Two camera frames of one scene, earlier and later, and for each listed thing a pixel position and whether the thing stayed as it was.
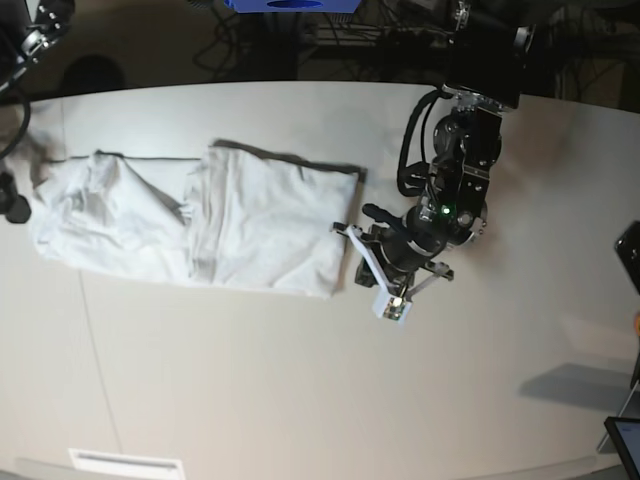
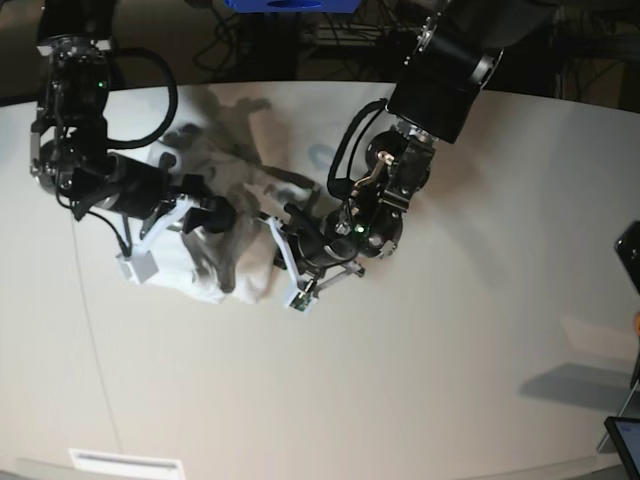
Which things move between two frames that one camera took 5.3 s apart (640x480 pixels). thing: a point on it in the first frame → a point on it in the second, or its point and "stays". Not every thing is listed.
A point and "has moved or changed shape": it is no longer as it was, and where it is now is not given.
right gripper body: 395,254 → 318,245
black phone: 627,245 stays
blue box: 293,6 stays
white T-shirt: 225,214 has moved or changed shape
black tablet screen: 625,435 stays
